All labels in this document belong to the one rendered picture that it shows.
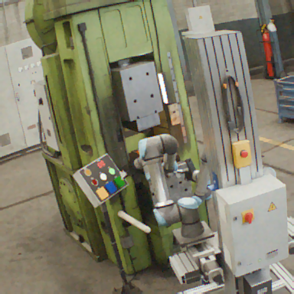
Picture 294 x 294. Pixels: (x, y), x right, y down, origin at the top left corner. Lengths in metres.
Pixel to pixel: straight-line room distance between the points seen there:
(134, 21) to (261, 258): 2.18
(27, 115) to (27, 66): 0.92
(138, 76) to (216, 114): 1.37
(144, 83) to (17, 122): 5.38
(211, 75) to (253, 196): 0.64
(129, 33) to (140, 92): 0.50
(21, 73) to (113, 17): 5.18
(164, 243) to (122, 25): 1.83
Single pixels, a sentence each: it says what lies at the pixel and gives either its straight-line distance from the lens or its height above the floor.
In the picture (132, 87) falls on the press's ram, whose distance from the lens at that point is 3.70.
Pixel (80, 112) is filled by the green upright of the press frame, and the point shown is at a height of 1.45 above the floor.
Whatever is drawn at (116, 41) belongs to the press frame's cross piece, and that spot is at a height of 1.98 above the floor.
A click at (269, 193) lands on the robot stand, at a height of 1.22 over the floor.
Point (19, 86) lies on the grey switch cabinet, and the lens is 8.80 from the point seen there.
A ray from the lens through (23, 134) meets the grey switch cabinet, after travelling 8.95.
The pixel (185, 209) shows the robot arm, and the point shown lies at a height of 1.01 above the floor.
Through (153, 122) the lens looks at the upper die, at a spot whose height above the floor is 1.30.
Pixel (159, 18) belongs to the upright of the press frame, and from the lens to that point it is 3.99.
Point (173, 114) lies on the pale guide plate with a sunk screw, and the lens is 4.05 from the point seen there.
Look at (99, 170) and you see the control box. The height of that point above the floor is 1.13.
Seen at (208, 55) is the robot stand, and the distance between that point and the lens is 2.40.
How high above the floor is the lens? 2.26
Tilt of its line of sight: 17 degrees down
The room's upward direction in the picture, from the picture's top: 12 degrees counter-clockwise
